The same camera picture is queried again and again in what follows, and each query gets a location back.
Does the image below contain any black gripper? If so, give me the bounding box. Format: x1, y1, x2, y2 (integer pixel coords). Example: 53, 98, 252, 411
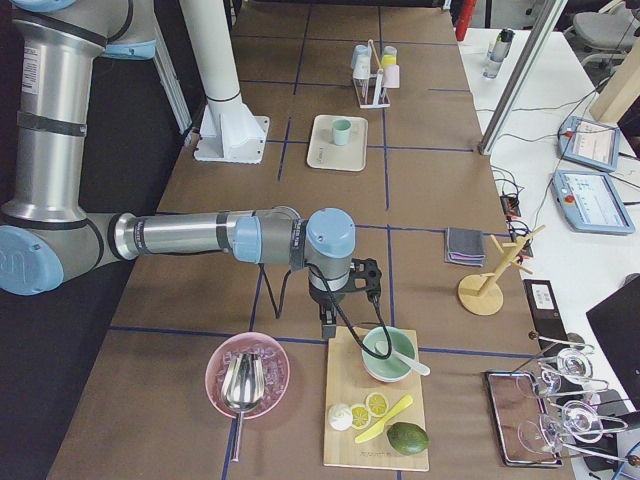
309, 274, 355, 340

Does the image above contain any cream rabbit tray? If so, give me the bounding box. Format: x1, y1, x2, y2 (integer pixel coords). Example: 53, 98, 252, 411
306, 114, 368, 172

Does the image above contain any mint green cup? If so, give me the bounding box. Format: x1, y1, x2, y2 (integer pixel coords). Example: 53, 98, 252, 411
332, 118, 352, 146

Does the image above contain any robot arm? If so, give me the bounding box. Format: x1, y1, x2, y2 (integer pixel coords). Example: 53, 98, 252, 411
1, 1, 356, 337

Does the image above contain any black glass tray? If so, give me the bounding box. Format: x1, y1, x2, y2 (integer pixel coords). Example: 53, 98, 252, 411
484, 370, 563, 469

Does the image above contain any pink cup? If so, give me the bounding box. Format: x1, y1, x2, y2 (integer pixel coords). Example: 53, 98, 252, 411
382, 64, 400, 89

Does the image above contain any beige cup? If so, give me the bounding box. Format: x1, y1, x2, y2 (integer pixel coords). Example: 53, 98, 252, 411
352, 54, 371, 82

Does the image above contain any light blue cup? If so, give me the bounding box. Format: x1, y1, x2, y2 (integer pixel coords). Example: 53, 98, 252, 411
351, 44, 370, 68

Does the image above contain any yellow cup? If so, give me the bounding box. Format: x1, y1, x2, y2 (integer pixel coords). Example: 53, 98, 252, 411
381, 54, 397, 69

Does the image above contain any white plastic spoon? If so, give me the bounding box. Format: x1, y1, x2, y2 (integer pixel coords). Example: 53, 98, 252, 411
375, 341, 431, 376

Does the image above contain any wooden cutting board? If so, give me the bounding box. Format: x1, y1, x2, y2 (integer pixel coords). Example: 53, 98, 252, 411
323, 326, 429, 472

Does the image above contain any pink bowl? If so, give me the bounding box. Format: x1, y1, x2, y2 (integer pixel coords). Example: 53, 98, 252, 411
204, 331, 291, 420

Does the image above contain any green bowl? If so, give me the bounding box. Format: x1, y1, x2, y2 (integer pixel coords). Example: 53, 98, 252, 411
360, 325, 417, 385

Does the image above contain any lemon slice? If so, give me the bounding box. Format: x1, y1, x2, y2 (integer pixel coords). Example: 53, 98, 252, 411
364, 392, 390, 418
349, 403, 372, 430

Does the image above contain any white garlic bun toy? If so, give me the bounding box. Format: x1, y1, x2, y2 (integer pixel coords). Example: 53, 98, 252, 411
327, 403, 353, 431

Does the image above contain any metal ice scoop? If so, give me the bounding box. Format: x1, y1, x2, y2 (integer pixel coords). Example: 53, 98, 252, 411
221, 353, 265, 462

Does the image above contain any yellow plastic knife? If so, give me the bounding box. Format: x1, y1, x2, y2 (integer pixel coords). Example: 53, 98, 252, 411
354, 394, 414, 444

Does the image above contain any green avocado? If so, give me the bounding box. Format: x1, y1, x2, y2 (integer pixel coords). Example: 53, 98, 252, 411
386, 422, 430, 456

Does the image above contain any wooden mug tree stand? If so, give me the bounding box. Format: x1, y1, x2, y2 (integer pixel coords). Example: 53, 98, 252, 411
457, 225, 545, 316

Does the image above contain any grey folded cloth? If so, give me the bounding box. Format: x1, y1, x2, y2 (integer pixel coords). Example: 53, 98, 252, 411
444, 227, 486, 267

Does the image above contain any wine glass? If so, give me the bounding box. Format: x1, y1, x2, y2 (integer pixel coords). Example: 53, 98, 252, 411
516, 347, 609, 399
517, 400, 629, 455

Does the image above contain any teach pendant tablet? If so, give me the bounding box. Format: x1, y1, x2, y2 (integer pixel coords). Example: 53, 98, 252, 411
558, 116, 621, 173
552, 170, 635, 236

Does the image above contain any water bottle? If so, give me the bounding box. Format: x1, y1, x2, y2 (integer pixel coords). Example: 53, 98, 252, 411
483, 28, 515, 79

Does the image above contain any office chair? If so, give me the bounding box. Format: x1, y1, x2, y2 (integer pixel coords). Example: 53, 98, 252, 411
572, 1, 639, 66

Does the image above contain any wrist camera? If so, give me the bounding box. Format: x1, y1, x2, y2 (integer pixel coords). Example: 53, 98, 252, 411
348, 258, 381, 303

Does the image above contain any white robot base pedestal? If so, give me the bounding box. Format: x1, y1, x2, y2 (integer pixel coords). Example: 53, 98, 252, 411
180, 0, 270, 164

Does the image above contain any white wire cup rack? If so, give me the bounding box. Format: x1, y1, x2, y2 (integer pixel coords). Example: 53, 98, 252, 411
352, 53, 391, 109

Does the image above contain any wooden rack handle rod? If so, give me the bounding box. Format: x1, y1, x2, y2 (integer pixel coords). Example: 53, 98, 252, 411
367, 39, 384, 76

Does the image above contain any aluminium frame post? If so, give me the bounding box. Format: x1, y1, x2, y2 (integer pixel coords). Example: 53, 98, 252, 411
478, 0, 567, 155

